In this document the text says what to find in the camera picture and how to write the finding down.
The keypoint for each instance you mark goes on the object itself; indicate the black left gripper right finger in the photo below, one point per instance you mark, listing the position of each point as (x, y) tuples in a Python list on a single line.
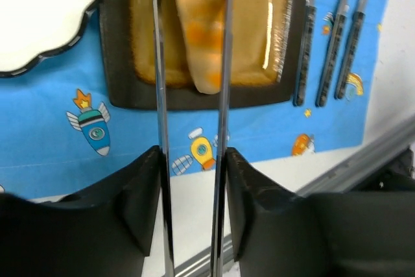
[(367, 231)]

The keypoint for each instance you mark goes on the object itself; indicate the white scalloped bowl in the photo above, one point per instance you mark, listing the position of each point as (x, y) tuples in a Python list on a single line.
[(34, 30)]

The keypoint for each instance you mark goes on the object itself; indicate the aluminium table frame rail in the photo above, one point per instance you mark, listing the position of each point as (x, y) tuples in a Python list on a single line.
[(368, 158)]

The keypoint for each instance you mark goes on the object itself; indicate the spoon patterned handle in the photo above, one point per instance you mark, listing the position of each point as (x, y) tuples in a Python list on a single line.
[(332, 52)]

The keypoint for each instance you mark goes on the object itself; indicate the fork patterned handle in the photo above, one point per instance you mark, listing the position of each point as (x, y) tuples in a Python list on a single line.
[(351, 48)]

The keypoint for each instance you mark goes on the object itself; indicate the black square plate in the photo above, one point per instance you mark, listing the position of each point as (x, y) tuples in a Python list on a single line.
[(125, 90)]

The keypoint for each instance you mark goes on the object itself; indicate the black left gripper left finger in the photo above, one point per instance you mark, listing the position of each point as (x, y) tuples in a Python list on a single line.
[(104, 229)]

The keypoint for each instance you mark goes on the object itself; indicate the table knife patterned handle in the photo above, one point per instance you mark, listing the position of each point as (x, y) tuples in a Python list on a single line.
[(305, 51)]

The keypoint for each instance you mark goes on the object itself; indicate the blue cartoon placemat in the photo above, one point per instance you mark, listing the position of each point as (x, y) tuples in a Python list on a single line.
[(43, 155)]

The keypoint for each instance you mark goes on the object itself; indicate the long striped croissant bread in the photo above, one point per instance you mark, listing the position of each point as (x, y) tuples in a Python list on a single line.
[(203, 26)]

